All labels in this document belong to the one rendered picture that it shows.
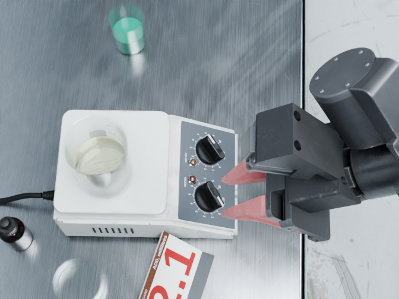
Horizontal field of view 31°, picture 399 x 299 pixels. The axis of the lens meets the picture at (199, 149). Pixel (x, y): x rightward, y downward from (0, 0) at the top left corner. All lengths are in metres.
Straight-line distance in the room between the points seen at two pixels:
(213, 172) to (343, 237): 0.17
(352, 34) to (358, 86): 0.42
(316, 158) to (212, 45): 0.39
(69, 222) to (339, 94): 0.36
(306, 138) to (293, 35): 0.40
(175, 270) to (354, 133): 0.31
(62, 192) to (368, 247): 0.35
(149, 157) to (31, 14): 0.31
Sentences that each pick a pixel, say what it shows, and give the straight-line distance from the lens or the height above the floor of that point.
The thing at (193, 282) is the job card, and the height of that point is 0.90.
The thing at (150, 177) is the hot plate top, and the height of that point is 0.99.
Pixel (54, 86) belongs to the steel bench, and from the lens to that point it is 0.92.
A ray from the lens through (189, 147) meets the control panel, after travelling 0.80.
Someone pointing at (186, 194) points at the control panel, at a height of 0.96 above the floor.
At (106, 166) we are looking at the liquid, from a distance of 0.73.
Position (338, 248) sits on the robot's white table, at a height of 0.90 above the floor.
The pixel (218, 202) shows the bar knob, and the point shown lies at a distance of 0.77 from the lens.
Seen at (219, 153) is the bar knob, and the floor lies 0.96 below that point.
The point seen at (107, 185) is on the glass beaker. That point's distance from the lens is 0.71.
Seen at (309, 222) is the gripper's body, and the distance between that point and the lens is 0.64.
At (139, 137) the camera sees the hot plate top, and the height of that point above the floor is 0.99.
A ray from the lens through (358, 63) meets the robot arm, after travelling 0.56.
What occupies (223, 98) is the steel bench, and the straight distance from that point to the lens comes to 0.89.
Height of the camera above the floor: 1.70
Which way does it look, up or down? 68 degrees down
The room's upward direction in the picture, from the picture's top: 1 degrees counter-clockwise
